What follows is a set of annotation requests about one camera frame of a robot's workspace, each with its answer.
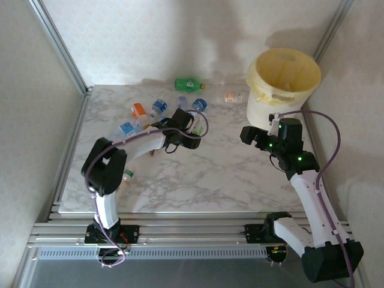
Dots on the crushed green plastic bottle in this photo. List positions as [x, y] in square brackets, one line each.
[199, 130]

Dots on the tall clear plastic bottle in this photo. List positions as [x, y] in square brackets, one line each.
[182, 102]

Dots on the white plastic bin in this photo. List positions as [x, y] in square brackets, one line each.
[258, 111]

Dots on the orange bottle cap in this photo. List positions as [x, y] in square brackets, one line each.
[146, 127]

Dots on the clear bottle orange white label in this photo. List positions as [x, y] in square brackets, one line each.
[233, 97]

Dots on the large crushed blue label bottle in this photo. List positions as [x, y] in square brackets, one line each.
[127, 127]

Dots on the white bottle green label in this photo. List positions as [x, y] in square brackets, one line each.
[128, 175]

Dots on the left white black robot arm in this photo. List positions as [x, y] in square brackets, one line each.
[105, 207]

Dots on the yellow bin liner bag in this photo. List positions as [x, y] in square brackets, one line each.
[300, 69]

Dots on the aluminium mounting rail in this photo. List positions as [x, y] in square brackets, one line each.
[192, 228]

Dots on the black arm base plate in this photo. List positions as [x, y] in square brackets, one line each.
[253, 232]
[132, 234]

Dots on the aluminium frame post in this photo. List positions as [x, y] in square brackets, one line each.
[332, 30]
[60, 45]

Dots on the aluminium frame lower rail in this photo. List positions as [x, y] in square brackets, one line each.
[24, 273]

